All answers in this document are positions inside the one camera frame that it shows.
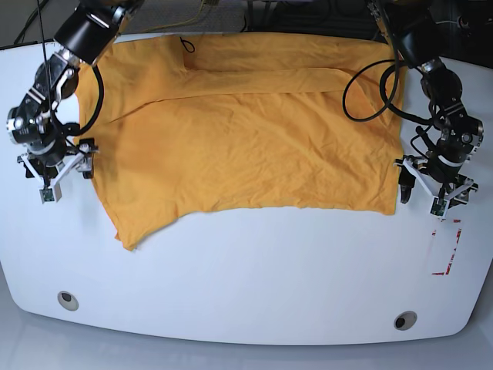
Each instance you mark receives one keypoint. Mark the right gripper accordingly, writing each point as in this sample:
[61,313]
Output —
[49,168]

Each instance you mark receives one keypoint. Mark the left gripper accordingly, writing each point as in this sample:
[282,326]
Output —
[437,183]

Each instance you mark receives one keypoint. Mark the orange t-shirt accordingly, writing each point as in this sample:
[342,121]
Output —
[246,120]

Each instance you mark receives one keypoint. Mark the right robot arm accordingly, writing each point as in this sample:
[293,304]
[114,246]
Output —
[89,31]

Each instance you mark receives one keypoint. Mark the red tape rectangle marking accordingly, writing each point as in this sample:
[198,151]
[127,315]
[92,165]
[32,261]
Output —
[443,247]

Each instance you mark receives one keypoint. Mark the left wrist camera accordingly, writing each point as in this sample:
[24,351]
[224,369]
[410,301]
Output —
[439,207]

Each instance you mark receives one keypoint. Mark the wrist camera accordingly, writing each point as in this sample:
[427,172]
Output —
[439,207]
[50,194]

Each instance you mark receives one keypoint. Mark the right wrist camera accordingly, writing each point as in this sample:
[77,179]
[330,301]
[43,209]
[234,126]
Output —
[50,194]

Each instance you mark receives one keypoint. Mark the left table cable grommet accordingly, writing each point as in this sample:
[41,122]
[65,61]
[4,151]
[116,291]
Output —
[68,301]

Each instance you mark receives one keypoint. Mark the table cable grommet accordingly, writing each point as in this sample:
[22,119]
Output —
[68,301]
[405,320]

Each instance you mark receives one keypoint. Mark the right table cable grommet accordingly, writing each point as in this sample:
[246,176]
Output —
[405,320]

